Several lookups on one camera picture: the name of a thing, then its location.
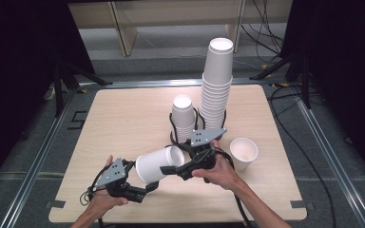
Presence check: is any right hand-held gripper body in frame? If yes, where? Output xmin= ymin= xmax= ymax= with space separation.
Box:
xmin=176 ymin=127 xmax=228 ymax=181

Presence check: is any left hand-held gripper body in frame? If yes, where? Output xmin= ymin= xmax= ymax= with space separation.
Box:
xmin=94 ymin=158 xmax=147 ymax=204

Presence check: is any white paper cup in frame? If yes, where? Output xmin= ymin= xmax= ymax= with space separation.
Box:
xmin=229 ymin=137 xmax=259 ymax=172
xmin=134 ymin=144 xmax=185 ymax=185

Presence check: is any black double cup holder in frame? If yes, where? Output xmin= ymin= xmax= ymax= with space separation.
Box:
xmin=169 ymin=107 xmax=228 ymax=150

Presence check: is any short stack of white cups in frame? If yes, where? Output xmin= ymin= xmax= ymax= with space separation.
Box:
xmin=170 ymin=94 xmax=197 ymax=144

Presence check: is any tall stack of white cups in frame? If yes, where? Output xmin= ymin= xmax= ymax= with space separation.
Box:
xmin=198 ymin=37 xmax=235 ymax=141

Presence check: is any person's left hand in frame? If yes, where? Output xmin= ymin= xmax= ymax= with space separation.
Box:
xmin=88 ymin=189 xmax=128 ymax=219

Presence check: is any person's right hand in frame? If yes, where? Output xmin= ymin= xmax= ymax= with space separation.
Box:
xmin=192 ymin=140 xmax=243 ymax=191

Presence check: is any black metal stand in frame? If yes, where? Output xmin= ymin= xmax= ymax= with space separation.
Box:
xmin=249 ymin=51 xmax=314 ymax=110
xmin=51 ymin=60 xmax=114 ymax=118

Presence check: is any beige wooden shelf unit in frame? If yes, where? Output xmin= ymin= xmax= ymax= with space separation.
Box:
xmin=67 ymin=0 xmax=294 ymax=58

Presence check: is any black curtain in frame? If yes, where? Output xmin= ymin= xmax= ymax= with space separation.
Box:
xmin=279 ymin=0 xmax=365 ymax=183
xmin=0 ymin=0 xmax=97 ymax=193

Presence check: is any left hand-held gripper cable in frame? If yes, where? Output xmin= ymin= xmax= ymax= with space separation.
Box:
xmin=79 ymin=164 xmax=109 ymax=207

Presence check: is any hand-held gripper cable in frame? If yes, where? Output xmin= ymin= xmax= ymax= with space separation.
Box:
xmin=79 ymin=164 xmax=109 ymax=207
xmin=214 ymin=147 xmax=252 ymax=228

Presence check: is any right hand-held gripper cable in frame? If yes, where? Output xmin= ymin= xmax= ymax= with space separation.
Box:
xmin=214 ymin=147 xmax=252 ymax=228

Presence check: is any dark table bracket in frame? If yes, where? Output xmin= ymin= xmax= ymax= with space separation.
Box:
xmin=290 ymin=199 xmax=316 ymax=210
xmin=45 ymin=199 xmax=67 ymax=210

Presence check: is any metal floor rail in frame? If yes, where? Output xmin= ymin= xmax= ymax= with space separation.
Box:
xmin=77 ymin=77 xmax=269 ymax=90
xmin=296 ymin=99 xmax=365 ymax=228
xmin=0 ymin=89 xmax=77 ymax=228

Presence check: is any long black floor cable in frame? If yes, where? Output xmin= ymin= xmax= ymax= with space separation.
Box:
xmin=266 ymin=84 xmax=337 ymax=228

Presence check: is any bundle of black cables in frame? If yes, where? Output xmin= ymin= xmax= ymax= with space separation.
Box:
xmin=240 ymin=0 xmax=287 ymax=65

